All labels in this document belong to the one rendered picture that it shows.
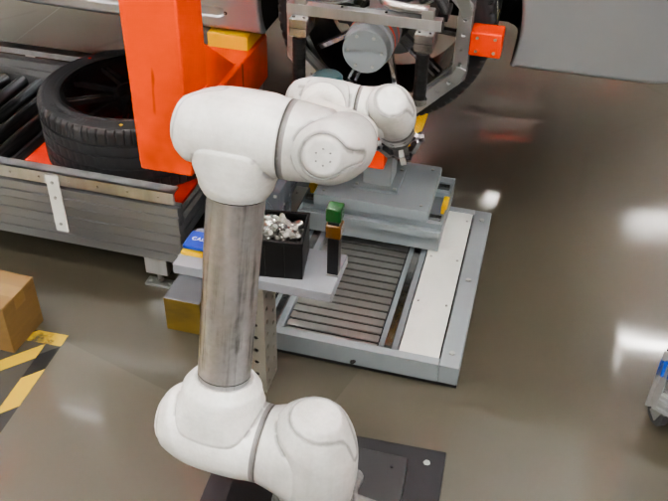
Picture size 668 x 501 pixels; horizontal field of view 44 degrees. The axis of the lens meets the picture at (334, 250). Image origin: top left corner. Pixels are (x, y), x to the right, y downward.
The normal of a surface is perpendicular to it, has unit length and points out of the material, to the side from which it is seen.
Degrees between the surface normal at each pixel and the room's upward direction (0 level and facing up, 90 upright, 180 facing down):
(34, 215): 90
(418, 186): 0
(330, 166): 66
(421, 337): 0
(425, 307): 0
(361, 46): 90
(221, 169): 83
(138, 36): 90
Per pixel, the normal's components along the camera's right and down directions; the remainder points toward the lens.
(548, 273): 0.02, -0.79
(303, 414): 0.22, -0.73
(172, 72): -0.25, 0.58
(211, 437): -0.22, 0.36
